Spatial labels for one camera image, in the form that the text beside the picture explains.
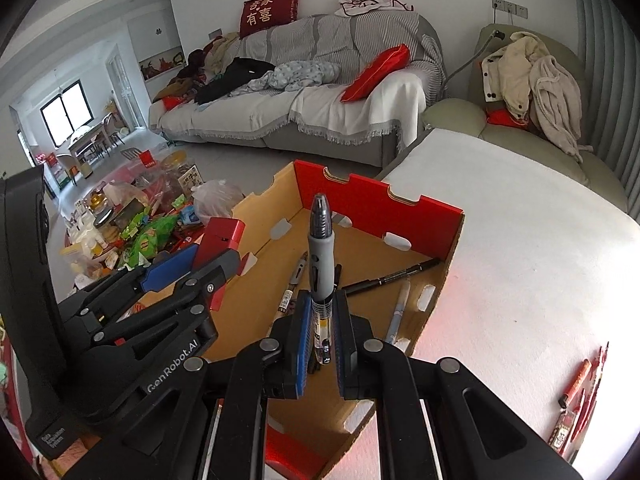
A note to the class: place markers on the white plastic bag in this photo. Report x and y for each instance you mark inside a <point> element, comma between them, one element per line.
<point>215,200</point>

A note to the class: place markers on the red cushion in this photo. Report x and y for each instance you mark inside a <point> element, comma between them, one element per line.
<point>375,72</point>

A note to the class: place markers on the red cloth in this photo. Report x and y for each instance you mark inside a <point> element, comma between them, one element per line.
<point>505,119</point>

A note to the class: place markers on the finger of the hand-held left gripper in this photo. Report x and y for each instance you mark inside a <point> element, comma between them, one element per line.
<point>167,267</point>
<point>220,267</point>

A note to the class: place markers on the dark patterned lighter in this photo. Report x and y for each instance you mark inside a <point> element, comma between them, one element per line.
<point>562,427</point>

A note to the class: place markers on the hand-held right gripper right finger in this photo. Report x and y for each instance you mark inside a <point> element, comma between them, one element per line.
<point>342,345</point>

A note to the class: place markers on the green armchair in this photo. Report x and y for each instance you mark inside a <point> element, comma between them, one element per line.
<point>450,115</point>

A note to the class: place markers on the dark red printed pillow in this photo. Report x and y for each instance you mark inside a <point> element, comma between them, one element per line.
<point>267,10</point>

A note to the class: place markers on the white foam table mat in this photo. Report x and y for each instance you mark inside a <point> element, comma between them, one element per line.
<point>525,240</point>

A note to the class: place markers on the grey gel pen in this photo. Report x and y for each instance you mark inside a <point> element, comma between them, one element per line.
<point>320,260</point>

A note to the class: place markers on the black garment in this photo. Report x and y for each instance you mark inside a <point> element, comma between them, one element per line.
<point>235,77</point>

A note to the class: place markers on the large red gel pen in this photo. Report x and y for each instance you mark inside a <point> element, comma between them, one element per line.
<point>587,407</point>

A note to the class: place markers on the black marker pen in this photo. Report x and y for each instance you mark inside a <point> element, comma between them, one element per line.
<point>395,275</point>

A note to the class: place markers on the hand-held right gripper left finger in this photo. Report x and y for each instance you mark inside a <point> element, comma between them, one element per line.
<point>302,345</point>

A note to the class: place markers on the green curtain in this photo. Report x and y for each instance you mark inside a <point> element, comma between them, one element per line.
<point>610,85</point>

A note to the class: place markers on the white garment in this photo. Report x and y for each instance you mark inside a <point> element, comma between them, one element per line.
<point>375,5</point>

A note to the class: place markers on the red case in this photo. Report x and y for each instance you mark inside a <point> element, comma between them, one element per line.
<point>220,240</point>

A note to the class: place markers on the red printed lighter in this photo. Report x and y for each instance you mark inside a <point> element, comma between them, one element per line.
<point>577,382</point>

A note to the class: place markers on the beige clothes pile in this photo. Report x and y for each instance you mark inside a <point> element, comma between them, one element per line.
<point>550,90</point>

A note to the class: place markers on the grey sofa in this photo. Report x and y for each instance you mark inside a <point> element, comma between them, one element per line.
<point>325,152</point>

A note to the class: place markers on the wall socket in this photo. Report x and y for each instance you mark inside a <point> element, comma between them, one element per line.
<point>510,7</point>

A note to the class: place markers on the light blue blanket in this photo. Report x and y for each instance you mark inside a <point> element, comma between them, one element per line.
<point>295,75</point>

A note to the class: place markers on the red cardboard box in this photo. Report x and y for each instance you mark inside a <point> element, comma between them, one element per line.
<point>315,430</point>

